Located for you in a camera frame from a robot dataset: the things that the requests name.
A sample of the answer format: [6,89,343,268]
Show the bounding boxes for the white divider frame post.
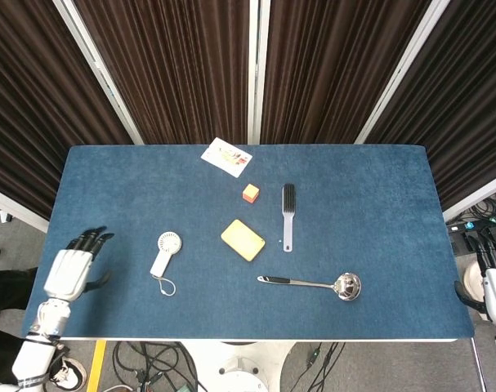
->
[247,0,270,145]

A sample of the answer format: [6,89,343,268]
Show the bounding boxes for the black cable green plug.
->
[284,341,346,392]

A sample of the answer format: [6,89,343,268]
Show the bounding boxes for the white round stool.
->
[462,261,485,301]

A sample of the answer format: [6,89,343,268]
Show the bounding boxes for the black power strip cables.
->
[445,194,496,252]

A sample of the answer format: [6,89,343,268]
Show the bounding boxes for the black floor cables bundle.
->
[112,341,199,392]

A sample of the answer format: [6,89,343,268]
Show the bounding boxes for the yellow rectangular sponge block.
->
[220,219,267,262]

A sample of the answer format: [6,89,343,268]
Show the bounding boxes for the white handheld mini fan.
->
[150,231,183,297]

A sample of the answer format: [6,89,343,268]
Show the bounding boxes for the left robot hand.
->
[42,225,115,302]

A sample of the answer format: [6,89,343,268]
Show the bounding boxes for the grey brush black bristles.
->
[281,183,297,253]

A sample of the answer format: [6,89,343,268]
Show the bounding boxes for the dark brown pleated curtain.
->
[74,0,251,145]

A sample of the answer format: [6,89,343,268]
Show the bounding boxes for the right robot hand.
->
[454,235,496,327]

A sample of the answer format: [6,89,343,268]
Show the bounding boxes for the steel ladle black handle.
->
[257,272,363,302]

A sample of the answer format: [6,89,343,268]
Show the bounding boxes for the blue table mat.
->
[19,145,476,341]

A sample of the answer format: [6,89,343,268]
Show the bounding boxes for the yellow floor tape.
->
[86,341,108,392]

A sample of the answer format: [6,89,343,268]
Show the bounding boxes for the white printed card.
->
[200,137,253,178]

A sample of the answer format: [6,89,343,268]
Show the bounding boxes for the black white sneaker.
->
[49,357,87,390]

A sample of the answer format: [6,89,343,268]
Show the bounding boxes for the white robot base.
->
[177,341,297,392]

